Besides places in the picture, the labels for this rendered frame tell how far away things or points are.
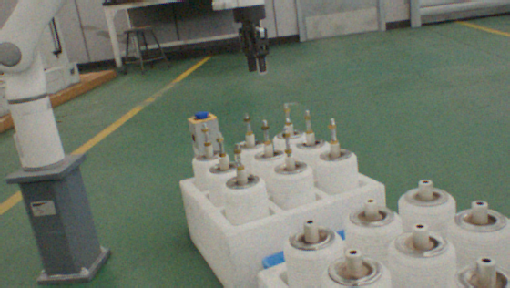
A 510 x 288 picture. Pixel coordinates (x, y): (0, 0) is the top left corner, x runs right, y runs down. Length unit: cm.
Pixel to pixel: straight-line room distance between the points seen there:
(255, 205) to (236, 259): 12
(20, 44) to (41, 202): 38
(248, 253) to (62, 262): 53
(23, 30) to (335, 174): 77
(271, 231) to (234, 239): 8
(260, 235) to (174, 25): 534
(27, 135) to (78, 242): 30
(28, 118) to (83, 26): 541
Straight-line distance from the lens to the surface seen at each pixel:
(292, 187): 109
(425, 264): 75
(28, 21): 124
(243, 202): 105
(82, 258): 137
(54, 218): 133
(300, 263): 79
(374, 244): 84
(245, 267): 107
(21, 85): 131
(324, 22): 604
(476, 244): 83
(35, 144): 130
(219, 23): 615
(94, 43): 663
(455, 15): 621
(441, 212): 90
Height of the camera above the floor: 64
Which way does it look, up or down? 17 degrees down
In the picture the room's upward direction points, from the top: 8 degrees counter-clockwise
